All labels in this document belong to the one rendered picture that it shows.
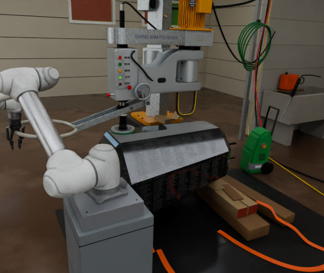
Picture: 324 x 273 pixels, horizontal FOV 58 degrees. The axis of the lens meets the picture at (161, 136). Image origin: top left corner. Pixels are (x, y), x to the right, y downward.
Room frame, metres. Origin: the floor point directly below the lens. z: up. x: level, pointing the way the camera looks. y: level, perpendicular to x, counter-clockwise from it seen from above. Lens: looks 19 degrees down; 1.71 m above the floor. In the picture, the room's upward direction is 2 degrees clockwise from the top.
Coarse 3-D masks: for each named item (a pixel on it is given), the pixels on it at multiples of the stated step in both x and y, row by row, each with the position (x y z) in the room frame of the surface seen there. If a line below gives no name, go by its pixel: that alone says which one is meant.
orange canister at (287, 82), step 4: (284, 76) 5.13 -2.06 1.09; (288, 76) 5.07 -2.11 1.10; (292, 76) 5.12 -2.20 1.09; (296, 76) 5.17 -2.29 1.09; (280, 80) 5.19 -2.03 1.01; (284, 80) 5.11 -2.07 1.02; (288, 80) 5.08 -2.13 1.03; (292, 80) 5.12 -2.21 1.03; (296, 80) 5.18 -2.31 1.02; (280, 84) 5.17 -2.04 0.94; (284, 84) 5.10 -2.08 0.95; (288, 84) 5.09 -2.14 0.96; (292, 84) 5.13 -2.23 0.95; (280, 88) 5.16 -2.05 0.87; (284, 88) 5.09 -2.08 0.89; (288, 88) 5.10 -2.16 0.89; (292, 88) 5.14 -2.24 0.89; (284, 92) 5.02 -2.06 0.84; (288, 92) 5.06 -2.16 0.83
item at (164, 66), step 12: (156, 60) 2.72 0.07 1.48; (168, 60) 2.61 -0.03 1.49; (180, 60) 2.69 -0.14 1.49; (144, 72) 2.48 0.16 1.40; (156, 72) 2.56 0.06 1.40; (168, 72) 2.62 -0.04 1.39; (156, 84) 2.56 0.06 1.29; (168, 84) 2.62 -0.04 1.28; (180, 84) 2.68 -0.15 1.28; (192, 84) 2.74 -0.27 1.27
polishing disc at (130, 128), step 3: (114, 126) 2.55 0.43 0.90; (117, 126) 2.56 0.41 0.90; (129, 126) 2.57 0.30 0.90; (132, 126) 2.57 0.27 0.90; (111, 129) 2.46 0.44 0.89; (114, 129) 2.46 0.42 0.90; (117, 129) 2.46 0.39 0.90; (120, 129) 2.46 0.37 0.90; (123, 129) 2.47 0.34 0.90; (126, 129) 2.47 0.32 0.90; (129, 129) 2.47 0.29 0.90; (132, 129) 2.48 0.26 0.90; (117, 132) 2.41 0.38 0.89; (120, 132) 2.41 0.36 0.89; (123, 132) 2.41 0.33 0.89; (126, 132) 2.42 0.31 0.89; (129, 132) 2.43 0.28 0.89
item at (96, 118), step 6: (132, 102) 2.61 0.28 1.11; (138, 102) 2.52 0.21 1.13; (114, 108) 2.53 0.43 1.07; (126, 108) 2.47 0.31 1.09; (132, 108) 2.48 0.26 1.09; (96, 114) 2.45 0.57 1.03; (102, 114) 2.48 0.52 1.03; (108, 114) 2.39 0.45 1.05; (114, 114) 2.41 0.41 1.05; (120, 114) 2.44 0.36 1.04; (78, 120) 2.38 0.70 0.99; (84, 120) 2.40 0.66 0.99; (90, 120) 2.32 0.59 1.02; (96, 120) 2.34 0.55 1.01; (102, 120) 2.36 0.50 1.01; (78, 126) 2.27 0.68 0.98; (84, 126) 2.29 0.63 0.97; (90, 126) 2.31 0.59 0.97
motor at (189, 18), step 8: (184, 0) 2.75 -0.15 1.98; (192, 0) 2.69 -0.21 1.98; (200, 0) 2.68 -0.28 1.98; (208, 0) 2.71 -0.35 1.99; (184, 8) 2.76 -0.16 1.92; (192, 8) 2.74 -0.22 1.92; (200, 8) 2.68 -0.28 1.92; (208, 8) 2.71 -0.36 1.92; (184, 16) 2.74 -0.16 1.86; (192, 16) 2.74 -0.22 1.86; (200, 16) 2.74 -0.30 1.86; (184, 24) 2.74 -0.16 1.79; (192, 24) 2.73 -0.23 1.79; (200, 24) 2.74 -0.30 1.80
